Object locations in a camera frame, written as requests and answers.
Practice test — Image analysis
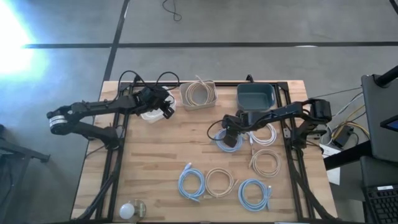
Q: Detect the light blue cable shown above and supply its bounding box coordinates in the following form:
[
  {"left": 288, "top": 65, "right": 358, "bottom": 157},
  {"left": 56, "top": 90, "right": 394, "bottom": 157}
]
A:
[
  {"left": 238, "top": 179, "right": 273, "bottom": 213},
  {"left": 177, "top": 162, "right": 206, "bottom": 203},
  {"left": 213, "top": 128, "right": 246, "bottom": 154}
]

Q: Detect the beige cable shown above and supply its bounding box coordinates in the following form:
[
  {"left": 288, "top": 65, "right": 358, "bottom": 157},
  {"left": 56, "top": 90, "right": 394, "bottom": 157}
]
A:
[
  {"left": 248, "top": 148, "right": 282, "bottom": 179},
  {"left": 204, "top": 167, "right": 239, "bottom": 199},
  {"left": 185, "top": 74, "right": 217, "bottom": 107}
]

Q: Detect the white plastic bin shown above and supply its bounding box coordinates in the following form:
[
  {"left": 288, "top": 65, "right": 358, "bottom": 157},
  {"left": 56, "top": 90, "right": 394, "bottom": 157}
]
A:
[{"left": 139, "top": 86, "right": 177, "bottom": 124}]

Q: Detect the dark teal plastic bin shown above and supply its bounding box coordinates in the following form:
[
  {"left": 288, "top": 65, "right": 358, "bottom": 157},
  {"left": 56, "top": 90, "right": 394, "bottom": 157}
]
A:
[{"left": 236, "top": 83, "right": 277, "bottom": 112}]

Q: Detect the beige plastic bin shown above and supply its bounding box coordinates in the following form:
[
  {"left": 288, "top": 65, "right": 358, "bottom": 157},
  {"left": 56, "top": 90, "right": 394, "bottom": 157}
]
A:
[{"left": 179, "top": 80, "right": 218, "bottom": 112}]

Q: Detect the black power adapter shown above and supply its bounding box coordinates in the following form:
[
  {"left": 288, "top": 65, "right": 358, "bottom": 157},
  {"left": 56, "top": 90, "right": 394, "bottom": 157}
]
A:
[{"left": 331, "top": 125, "right": 355, "bottom": 149}]

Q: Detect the white paper sheet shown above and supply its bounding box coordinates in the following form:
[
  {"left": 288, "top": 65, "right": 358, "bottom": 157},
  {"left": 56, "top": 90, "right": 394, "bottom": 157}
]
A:
[{"left": 318, "top": 142, "right": 341, "bottom": 186}]

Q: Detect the clear round jar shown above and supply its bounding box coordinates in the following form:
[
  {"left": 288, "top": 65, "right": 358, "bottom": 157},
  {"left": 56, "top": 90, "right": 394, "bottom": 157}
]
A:
[{"left": 132, "top": 198, "right": 147, "bottom": 220}]

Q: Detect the black support beam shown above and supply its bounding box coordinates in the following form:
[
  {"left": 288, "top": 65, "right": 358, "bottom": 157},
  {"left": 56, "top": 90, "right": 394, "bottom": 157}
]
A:
[{"left": 323, "top": 141, "right": 374, "bottom": 170}]

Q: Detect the black floor stand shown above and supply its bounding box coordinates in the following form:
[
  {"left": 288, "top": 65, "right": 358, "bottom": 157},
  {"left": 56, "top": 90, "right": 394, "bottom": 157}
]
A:
[{"left": 0, "top": 124, "right": 50, "bottom": 224}]

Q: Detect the dark grey equipment case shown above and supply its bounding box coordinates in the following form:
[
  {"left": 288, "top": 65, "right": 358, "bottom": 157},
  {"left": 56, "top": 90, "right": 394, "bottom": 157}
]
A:
[{"left": 360, "top": 73, "right": 398, "bottom": 162}]

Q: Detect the tablet with blue screen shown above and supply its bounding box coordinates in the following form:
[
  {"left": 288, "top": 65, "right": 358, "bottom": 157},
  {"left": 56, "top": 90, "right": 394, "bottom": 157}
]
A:
[{"left": 381, "top": 114, "right": 398, "bottom": 133}]

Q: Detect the black pole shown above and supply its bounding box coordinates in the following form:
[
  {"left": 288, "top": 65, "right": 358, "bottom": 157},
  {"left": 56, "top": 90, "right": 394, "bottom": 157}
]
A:
[{"left": 373, "top": 65, "right": 398, "bottom": 87}]

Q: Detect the black keyboard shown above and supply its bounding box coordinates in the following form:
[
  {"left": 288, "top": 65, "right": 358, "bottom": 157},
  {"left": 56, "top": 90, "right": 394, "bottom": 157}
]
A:
[{"left": 363, "top": 183, "right": 398, "bottom": 224}]

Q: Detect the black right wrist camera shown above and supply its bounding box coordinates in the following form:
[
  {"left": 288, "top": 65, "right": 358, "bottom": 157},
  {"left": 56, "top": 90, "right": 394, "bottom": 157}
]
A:
[{"left": 223, "top": 133, "right": 240, "bottom": 149}]

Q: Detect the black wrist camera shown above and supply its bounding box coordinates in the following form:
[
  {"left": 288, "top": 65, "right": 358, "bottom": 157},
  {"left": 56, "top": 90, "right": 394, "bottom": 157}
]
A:
[
  {"left": 161, "top": 105, "right": 175, "bottom": 120},
  {"left": 223, "top": 133, "right": 240, "bottom": 149}
]

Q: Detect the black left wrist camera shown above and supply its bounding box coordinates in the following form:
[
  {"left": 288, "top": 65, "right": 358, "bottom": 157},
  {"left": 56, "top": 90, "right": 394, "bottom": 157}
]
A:
[{"left": 161, "top": 105, "right": 175, "bottom": 120}]

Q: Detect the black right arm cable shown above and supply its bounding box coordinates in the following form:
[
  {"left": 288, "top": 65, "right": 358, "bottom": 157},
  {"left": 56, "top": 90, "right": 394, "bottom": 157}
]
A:
[{"left": 206, "top": 119, "right": 225, "bottom": 141}]

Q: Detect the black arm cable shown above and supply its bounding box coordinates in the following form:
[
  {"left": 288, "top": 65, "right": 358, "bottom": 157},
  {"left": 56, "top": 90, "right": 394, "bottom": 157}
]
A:
[
  {"left": 206, "top": 119, "right": 225, "bottom": 141},
  {"left": 117, "top": 70, "right": 181, "bottom": 94}
]

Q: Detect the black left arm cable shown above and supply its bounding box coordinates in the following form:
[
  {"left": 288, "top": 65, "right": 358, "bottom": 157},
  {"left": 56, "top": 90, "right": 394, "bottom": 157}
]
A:
[{"left": 117, "top": 70, "right": 181, "bottom": 94}]

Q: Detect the black metal table frame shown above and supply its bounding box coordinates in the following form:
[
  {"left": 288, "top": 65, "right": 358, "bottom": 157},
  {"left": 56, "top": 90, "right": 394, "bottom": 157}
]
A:
[{"left": 71, "top": 74, "right": 340, "bottom": 224}]

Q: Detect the black floor cable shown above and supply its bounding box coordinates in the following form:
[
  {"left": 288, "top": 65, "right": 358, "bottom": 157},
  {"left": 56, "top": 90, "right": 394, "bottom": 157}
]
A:
[{"left": 161, "top": 0, "right": 183, "bottom": 22}]

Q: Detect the grey floor wire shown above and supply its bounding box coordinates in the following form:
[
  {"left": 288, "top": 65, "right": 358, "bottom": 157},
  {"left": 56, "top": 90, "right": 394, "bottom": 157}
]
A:
[{"left": 308, "top": 86, "right": 364, "bottom": 100}]

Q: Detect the yellow wire bundle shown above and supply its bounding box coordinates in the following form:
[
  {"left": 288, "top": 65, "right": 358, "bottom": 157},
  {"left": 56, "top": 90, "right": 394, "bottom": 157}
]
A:
[{"left": 331, "top": 104, "right": 371, "bottom": 138}]

